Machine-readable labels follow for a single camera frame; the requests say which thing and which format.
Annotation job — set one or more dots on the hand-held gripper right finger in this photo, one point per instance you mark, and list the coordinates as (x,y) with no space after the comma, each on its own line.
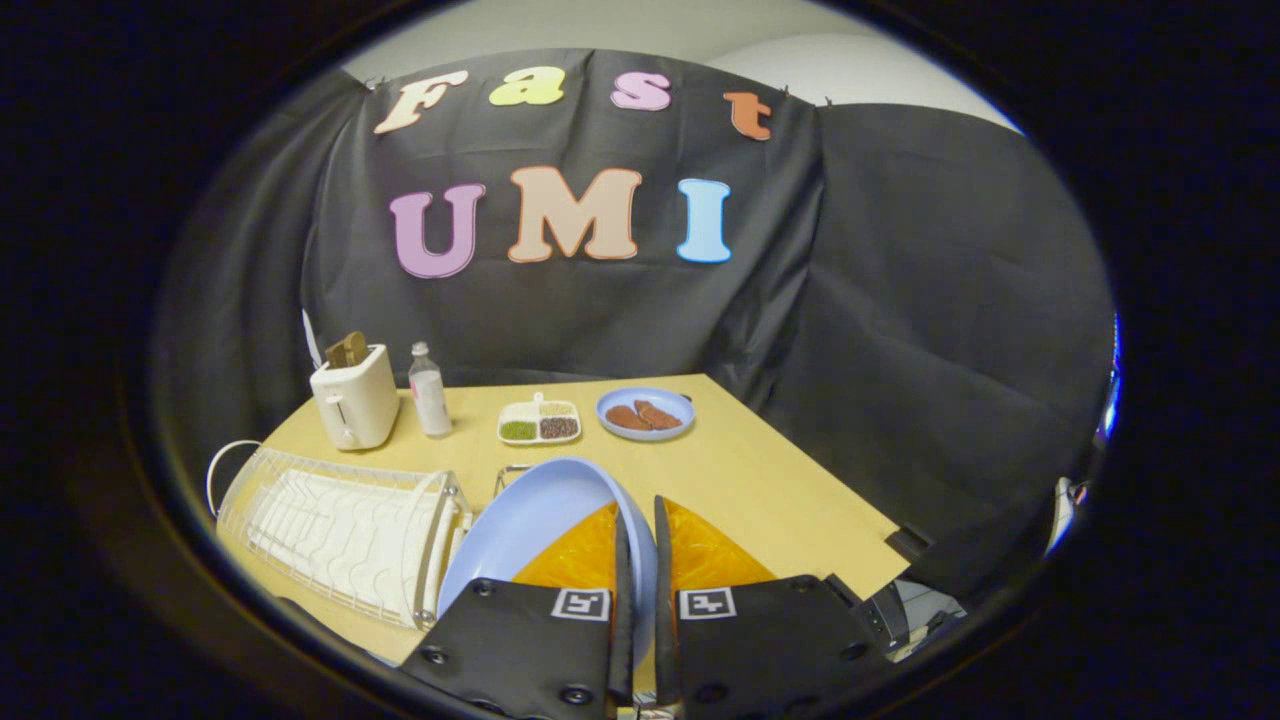
(760,650)

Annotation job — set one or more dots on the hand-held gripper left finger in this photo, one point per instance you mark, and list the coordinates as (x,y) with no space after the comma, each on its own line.
(545,650)

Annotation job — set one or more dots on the large light blue plate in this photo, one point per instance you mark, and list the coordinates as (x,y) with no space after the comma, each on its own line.
(530,510)

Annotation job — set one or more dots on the white divided condiment dish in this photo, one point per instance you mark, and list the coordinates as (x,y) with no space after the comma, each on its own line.
(540,422)

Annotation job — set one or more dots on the small blue plate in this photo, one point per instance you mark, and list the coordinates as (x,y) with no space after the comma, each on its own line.
(672,400)

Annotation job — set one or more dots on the black grey device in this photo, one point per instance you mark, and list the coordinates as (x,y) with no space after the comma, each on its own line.
(880,612)

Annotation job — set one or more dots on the black table clamp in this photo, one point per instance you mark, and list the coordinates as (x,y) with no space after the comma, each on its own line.
(908,543)

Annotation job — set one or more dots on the brown meat patty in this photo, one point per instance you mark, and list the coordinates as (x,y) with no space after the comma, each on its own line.
(660,415)
(624,418)

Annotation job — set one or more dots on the clear plastic bottle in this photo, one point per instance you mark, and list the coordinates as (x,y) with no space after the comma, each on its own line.
(431,395)

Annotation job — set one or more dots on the white toaster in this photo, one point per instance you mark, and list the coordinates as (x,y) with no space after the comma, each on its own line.
(355,405)

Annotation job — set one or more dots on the brown toast slice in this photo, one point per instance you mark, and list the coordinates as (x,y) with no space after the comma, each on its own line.
(348,350)

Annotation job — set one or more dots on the black backdrop cloth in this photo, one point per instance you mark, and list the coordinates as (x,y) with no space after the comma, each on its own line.
(900,300)

